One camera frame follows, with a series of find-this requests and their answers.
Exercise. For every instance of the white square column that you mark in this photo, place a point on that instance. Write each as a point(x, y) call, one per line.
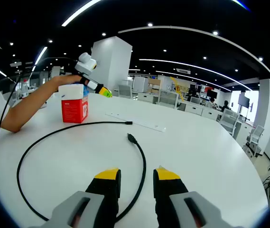
point(113, 64)

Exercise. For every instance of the white power strip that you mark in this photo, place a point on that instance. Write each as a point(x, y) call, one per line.
point(144, 123)

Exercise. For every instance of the row of white cabinets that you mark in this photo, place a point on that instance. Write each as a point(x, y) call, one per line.
point(191, 108)

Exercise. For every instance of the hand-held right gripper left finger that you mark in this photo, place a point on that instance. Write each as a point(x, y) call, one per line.
point(82, 209)

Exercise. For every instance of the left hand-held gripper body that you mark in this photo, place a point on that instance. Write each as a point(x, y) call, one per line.
point(85, 64)

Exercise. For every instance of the dark monitor screen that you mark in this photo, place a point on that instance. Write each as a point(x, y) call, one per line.
point(243, 100)

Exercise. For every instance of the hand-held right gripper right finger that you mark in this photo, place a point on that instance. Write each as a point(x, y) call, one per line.
point(184, 209)

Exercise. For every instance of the red and white box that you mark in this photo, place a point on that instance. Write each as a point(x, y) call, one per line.
point(74, 109)

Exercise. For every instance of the person's left hand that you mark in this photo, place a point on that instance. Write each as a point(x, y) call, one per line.
point(67, 80)

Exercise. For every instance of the clear bottle red cap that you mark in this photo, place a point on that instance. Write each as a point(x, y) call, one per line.
point(25, 89)

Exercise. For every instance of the yellow frame stand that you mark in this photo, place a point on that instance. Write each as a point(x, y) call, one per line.
point(178, 87)

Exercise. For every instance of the white table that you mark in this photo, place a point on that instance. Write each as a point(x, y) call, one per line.
point(196, 154)

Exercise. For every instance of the white mesh office chair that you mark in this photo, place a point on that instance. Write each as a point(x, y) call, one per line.
point(255, 140)
point(229, 121)

